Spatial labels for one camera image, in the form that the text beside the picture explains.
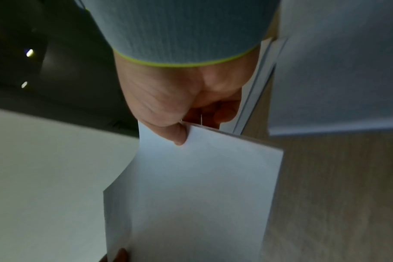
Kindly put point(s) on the person's right hand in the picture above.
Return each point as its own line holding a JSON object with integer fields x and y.
{"x": 164, "y": 97}

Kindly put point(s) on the person's left hand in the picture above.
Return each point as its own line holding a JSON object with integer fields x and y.
{"x": 118, "y": 257}

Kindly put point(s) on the thin bundle of white papers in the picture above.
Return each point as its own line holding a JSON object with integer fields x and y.
{"x": 199, "y": 192}

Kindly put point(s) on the stack of white sheets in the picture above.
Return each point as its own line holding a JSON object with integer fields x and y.
{"x": 339, "y": 76}

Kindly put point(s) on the small round ceiling light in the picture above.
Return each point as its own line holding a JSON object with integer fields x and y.
{"x": 29, "y": 52}
{"x": 24, "y": 84}

